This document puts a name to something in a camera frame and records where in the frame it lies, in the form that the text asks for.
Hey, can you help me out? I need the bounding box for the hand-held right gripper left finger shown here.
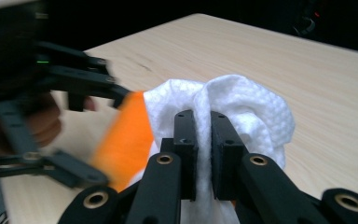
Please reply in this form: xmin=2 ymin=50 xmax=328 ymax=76
xmin=172 ymin=109 xmax=200 ymax=202

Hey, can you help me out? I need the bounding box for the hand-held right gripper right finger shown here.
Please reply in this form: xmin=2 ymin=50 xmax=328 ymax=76
xmin=210 ymin=111 xmax=250 ymax=201

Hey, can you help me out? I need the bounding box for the white wet wipe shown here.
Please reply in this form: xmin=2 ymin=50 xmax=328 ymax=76
xmin=130 ymin=74 xmax=296 ymax=224

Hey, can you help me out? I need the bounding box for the orange plush toy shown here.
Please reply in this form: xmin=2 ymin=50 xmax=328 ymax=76
xmin=91 ymin=91 xmax=156 ymax=193

